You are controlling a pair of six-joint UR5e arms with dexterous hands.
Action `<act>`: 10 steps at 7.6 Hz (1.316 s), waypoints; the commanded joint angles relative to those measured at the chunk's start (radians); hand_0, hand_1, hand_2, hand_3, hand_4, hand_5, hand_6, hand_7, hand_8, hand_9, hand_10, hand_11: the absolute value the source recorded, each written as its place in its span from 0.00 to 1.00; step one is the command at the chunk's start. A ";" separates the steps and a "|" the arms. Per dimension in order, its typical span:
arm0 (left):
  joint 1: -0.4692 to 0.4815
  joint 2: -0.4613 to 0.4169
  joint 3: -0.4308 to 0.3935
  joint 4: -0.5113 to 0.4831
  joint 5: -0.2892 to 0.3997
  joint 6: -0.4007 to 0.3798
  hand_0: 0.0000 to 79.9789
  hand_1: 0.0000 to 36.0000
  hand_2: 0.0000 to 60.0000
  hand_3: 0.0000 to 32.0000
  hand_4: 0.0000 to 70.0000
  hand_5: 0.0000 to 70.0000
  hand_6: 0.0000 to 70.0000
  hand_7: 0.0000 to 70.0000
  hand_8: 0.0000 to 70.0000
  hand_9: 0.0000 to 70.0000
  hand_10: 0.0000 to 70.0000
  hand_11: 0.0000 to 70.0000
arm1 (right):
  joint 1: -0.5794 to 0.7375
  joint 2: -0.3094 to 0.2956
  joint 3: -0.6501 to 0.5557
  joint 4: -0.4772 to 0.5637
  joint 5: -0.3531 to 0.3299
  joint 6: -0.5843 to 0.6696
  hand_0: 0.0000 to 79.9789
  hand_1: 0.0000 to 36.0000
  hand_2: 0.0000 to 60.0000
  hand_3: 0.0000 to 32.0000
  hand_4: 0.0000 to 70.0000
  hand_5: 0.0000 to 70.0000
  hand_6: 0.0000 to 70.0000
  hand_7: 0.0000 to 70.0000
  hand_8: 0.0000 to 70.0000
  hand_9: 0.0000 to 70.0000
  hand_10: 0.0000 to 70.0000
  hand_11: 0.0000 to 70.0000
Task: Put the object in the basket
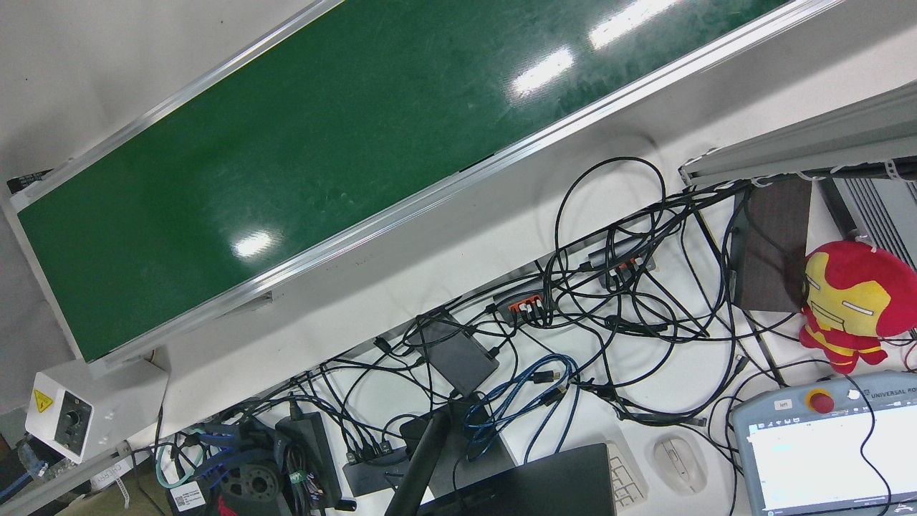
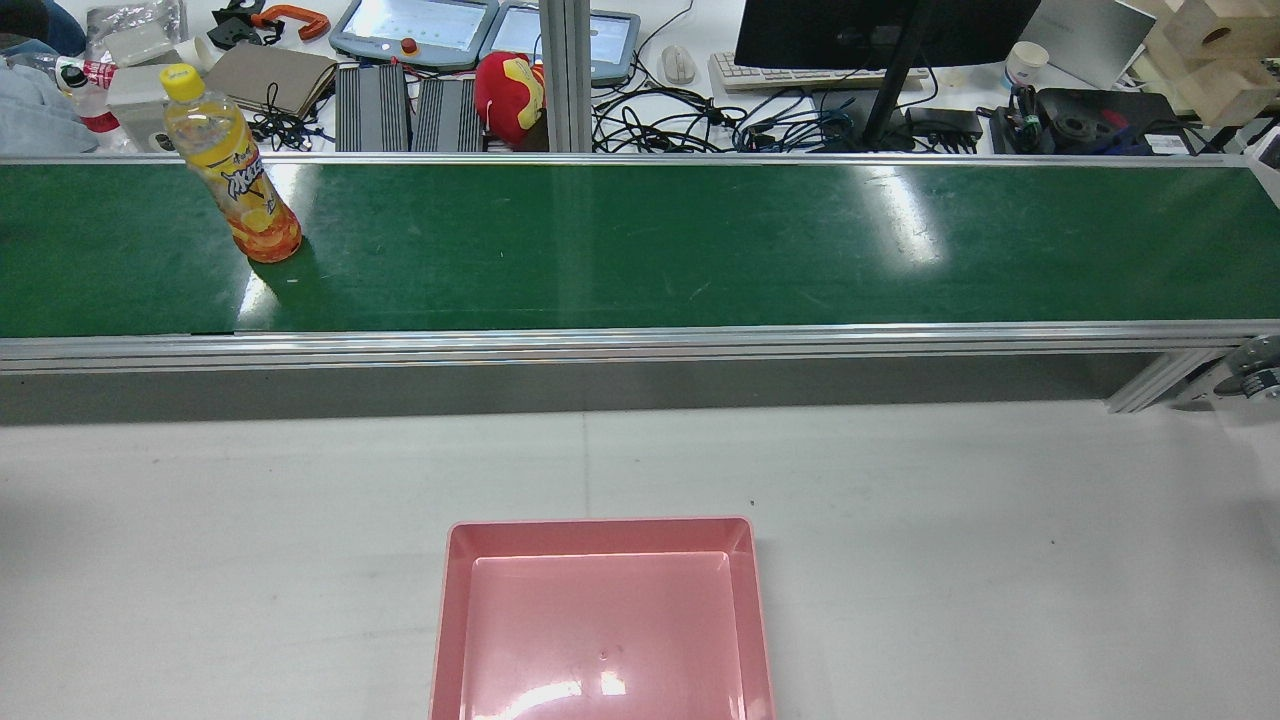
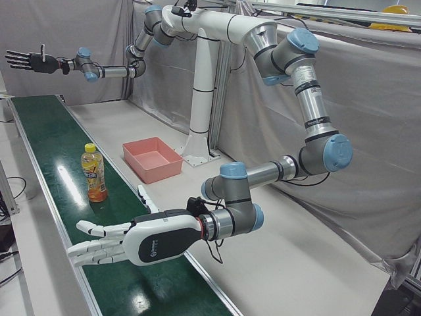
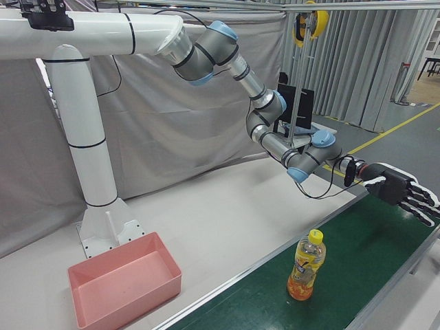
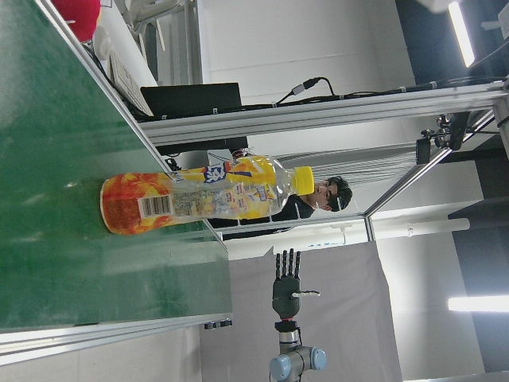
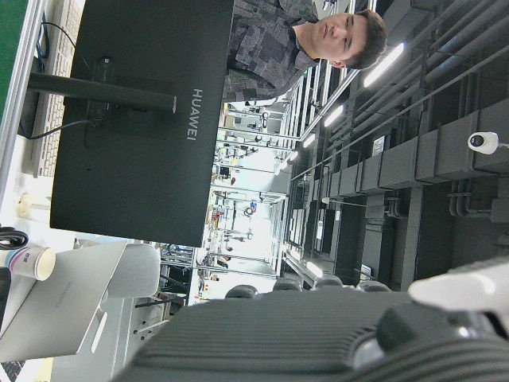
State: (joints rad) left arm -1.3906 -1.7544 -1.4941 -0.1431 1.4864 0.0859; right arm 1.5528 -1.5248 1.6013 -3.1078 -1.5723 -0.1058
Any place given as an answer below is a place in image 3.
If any pink plastic basket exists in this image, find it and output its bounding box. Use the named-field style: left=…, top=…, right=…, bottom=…
left=122, top=137, right=184, bottom=184

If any orange juice bottle yellow cap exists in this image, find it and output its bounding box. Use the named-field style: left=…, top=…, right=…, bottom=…
left=80, top=143, right=109, bottom=202

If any black head camera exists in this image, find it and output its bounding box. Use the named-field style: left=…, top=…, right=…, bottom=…
left=170, top=3, right=193, bottom=18

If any white robot torso pedestal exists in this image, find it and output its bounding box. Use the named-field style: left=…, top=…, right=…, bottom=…
left=161, top=5, right=280, bottom=166

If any aluminium overhead frame beam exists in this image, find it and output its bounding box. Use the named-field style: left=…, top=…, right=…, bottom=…
left=230, top=0, right=421, bottom=30

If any gray backdrop cloth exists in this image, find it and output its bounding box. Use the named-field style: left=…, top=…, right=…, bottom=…
left=0, top=0, right=139, bottom=106

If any green conveyor belt aluminium frame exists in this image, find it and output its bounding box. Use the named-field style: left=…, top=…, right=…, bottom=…
left=8, top=94, right=244, bottom=316

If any black elbow cable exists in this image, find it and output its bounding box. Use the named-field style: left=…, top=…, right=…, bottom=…
left=279, top=169, right=332, bottom=188

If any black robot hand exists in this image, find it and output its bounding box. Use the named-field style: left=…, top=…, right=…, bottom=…
left=5, top=45, right=61, bottom=75

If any yellow hard hat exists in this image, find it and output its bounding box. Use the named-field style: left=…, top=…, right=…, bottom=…
left=381, top=4, right=411, bottom=16
left=368, top=22, right=412, bottom=34

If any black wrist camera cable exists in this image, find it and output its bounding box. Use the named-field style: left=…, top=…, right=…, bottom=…
left=202, top=199, right=228, bottom=265

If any aluminium profile post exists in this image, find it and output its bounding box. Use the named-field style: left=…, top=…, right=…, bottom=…
left=0, top=154, right=21, bottom=217

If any aluminium profile column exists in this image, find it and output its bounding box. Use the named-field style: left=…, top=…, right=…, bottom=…
left=210, top=41, right=233, bottom=158

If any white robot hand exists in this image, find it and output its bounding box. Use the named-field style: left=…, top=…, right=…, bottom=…
left=67, top=184, right=203, bottom=267

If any gray side curtain cloth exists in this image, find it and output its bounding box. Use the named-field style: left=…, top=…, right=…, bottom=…
left=131, top=0, right=421, bottom=292

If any black floor cable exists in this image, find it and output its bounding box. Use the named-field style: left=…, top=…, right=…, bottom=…
left=0, top=176, right=28, bottom=202

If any black box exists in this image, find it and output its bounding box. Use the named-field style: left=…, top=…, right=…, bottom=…
left=0, top=225, right=14, bottom=253

